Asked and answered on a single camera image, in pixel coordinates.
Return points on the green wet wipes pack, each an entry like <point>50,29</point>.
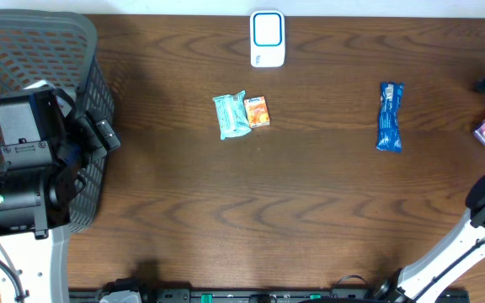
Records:
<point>231,115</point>

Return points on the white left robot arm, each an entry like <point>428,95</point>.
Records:
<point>34,238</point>

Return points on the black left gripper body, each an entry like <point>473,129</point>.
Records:
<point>100,133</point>

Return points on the orange tissue pack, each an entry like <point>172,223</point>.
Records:
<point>257,111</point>

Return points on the white barcode scanner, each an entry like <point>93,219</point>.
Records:
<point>267,39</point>

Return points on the blue Oreo cookie pack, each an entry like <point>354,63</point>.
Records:
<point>389,138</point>

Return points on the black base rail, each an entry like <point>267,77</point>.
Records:
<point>133,290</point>

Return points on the grey plastic basket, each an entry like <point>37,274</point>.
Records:
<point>59,48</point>

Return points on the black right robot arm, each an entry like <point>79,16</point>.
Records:
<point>456,253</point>

